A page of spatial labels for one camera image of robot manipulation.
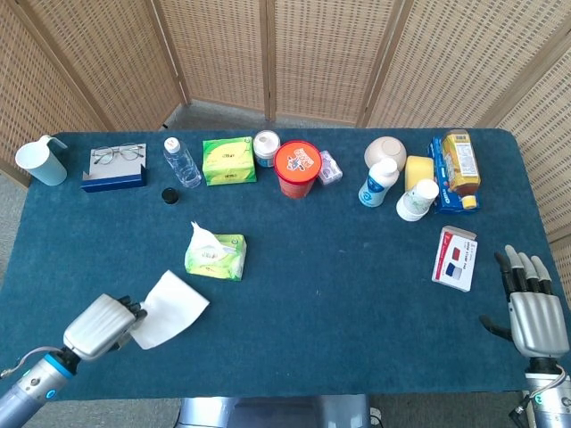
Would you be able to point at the white tissue sheet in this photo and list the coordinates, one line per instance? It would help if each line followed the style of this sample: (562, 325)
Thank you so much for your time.
(171, 312)

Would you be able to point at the clear plastic water bottle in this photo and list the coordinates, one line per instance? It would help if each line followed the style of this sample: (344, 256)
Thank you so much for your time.
(182, 165)

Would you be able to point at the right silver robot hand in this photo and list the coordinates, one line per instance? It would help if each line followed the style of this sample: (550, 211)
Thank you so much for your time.
(533, 318)

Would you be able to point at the thin-framed eyeglasses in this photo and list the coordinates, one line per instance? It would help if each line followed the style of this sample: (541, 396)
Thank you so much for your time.
(117, 153)

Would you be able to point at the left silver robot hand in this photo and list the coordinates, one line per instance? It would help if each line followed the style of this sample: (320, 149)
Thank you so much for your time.
(99, 327)

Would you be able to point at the blue glasses case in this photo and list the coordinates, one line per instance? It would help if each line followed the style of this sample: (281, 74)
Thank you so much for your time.
(115, 173)

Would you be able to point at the white round jar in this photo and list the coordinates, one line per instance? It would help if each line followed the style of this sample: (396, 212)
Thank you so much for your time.
(266, 149)

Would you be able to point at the beige upturned bowl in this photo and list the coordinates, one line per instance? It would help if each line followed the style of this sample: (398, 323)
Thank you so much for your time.
(384, 151)

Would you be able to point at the woven bamboo folding screen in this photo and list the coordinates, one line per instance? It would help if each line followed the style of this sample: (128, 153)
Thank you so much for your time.
(285, 58)

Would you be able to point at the yellow sponge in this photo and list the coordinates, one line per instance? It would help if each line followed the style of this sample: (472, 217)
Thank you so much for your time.
(419, 171)

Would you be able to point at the sealed green tissue pack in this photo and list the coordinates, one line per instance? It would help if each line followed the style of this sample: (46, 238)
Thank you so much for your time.
(229, 161)

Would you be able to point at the yellow-label tea bottle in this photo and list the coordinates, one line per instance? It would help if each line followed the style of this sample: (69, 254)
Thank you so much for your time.
(461, 167)

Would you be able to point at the white blue-label milk bottle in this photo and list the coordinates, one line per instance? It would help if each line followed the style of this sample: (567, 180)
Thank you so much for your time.
(377, 183)

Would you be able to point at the blue cookie box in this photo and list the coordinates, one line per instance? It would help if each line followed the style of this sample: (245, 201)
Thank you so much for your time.
(441, 178)

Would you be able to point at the red instant noodle cup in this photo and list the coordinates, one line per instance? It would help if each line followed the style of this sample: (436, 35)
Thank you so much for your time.
(296, 169)

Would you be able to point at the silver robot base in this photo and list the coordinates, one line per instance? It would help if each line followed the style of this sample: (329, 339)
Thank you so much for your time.
(274, 412)

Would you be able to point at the light blue plastic mug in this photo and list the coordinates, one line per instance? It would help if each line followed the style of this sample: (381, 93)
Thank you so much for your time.
(40, 162)

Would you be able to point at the white paper cup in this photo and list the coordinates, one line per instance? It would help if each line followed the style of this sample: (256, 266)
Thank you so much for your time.
(417, 200)

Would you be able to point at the white red-blue card box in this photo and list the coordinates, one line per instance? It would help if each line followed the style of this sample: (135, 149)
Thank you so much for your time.
(455, 258)

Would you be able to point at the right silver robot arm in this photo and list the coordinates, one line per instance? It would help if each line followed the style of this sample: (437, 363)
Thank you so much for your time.
(548, 392)

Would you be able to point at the black bottle cap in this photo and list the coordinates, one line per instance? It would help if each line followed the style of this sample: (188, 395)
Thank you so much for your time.
(170, 196)

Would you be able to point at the purple clear plastic box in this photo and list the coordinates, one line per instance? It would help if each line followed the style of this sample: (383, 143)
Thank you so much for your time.
(331, 168)

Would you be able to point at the green tissue pack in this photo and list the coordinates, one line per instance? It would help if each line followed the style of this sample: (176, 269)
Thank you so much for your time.
(229, 161)
(215, 258)

